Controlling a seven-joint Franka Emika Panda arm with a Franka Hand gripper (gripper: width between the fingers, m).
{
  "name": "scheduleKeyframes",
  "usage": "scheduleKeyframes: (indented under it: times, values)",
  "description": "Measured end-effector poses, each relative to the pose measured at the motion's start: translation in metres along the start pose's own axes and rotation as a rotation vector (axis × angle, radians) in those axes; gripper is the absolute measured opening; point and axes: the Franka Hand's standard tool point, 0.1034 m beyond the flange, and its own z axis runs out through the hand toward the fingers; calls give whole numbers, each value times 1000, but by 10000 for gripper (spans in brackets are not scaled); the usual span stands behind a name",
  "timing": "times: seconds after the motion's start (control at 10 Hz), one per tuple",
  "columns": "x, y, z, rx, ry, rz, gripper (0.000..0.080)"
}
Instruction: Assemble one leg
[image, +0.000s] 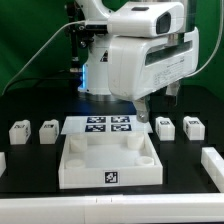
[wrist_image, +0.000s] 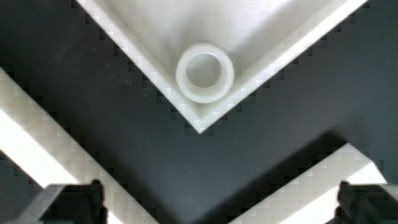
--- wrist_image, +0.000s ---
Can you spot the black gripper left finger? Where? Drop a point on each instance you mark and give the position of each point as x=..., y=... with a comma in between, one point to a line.
x=80, y=208

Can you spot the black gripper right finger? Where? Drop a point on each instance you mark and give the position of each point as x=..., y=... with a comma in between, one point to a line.
x=366, y=204

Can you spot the white right obstacle wall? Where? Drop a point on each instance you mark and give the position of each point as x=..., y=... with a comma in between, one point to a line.
x=302, y=203

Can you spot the white obstacle wall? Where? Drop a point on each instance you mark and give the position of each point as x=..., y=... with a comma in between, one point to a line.
x=48, y=155
x=302, y=203

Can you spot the white front obstacle wall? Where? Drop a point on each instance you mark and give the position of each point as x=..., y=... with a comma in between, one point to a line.
x=48, y=155

